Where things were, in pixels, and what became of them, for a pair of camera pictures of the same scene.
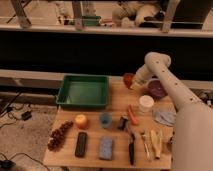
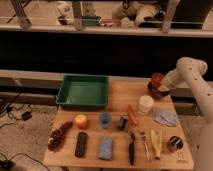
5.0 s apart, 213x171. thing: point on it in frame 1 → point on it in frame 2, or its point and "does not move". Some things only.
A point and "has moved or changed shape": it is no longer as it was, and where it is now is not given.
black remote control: [81, 144] does not move
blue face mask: [167, 117] does not move
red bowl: [128, 79] has moved or changed shape
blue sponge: [105, 147] does not move
